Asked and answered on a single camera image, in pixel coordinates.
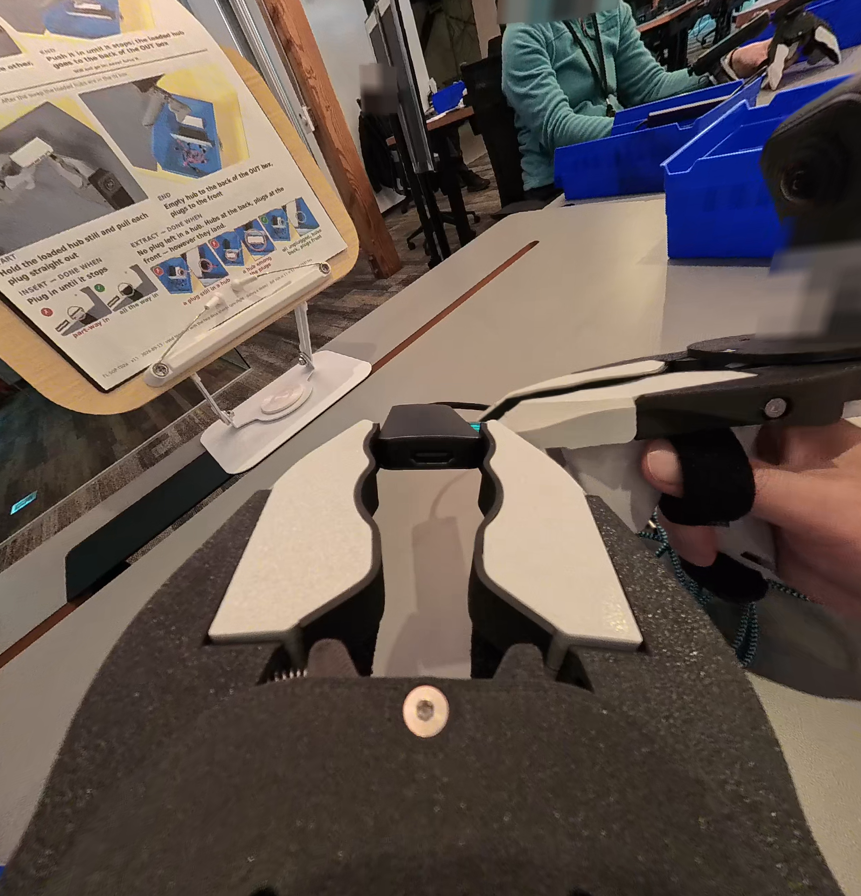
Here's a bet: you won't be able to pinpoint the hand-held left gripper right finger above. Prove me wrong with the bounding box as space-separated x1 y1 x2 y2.
469 419 645 680

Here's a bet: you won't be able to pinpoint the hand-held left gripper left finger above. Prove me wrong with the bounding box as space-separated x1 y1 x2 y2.
207 419 386 679

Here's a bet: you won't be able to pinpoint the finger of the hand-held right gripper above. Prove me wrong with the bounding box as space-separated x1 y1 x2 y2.
479 359 674 422
502 370 759 450

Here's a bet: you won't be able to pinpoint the teal braided usb cable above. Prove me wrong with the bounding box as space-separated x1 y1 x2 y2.
469 420 816 667

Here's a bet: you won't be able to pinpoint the wide grey usb hub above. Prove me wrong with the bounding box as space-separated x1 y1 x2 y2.
371 402 489 471

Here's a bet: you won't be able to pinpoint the blue bin with black divider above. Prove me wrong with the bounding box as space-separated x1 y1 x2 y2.
554 78 766 202
663 73 858 261

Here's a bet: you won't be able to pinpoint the person's right hand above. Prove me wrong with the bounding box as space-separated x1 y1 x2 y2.
640 416 861 625

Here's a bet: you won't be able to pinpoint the wooden document stand white base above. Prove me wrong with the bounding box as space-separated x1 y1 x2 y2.
0 0 373 475

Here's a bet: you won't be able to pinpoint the black office chair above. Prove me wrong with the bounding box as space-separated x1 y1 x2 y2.
406 206 482 256

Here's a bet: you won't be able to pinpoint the dark furniture legs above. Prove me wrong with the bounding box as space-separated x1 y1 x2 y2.
396 133 473 268

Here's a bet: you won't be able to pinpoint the glass floor partition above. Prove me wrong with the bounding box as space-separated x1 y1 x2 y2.
0 346 251 561

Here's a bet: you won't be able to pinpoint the black mesh chair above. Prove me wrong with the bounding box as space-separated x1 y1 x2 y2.
460 55 528 209

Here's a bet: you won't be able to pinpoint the brown wooden desk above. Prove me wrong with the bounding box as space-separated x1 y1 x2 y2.
425 105 477 135

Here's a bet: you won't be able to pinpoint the grey standing panel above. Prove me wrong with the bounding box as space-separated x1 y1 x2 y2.
364 0 437 175

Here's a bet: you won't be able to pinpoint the printed instruction sheet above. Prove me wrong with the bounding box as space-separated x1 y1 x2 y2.
0 0 349 392

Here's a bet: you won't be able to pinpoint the wooden post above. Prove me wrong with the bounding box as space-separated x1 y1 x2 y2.
261 0 403 279

